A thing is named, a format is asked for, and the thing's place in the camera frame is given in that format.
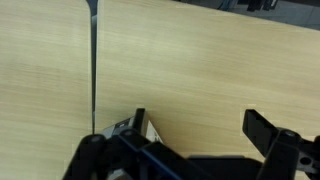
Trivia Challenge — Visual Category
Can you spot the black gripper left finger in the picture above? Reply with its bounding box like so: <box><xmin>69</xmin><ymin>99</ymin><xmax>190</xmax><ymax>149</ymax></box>
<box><xmin>62</xmin><ymin>107</ymin><xmax>214</xmax><ymax>180</ymax></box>

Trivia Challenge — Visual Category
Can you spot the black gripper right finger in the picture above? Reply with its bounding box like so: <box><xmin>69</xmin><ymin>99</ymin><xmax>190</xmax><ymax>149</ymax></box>
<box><xmin>241</xmin><ymin>109</ymin><xmax>320</xmax><ymax>180</ymax></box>

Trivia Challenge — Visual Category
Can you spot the open cardboard shipping box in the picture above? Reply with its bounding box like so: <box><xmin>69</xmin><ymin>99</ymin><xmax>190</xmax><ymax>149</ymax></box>
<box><xmin>101</xmin><ymin>114</ymin><xmax>164</xmax><ymax>144</ymax></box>

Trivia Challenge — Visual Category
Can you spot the black equipment case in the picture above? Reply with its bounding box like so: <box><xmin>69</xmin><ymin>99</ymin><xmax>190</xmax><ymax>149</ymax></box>
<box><xmin>216</xmin><ymin>0</ymin><xmax>279</xmax><ymax>13</ymax></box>

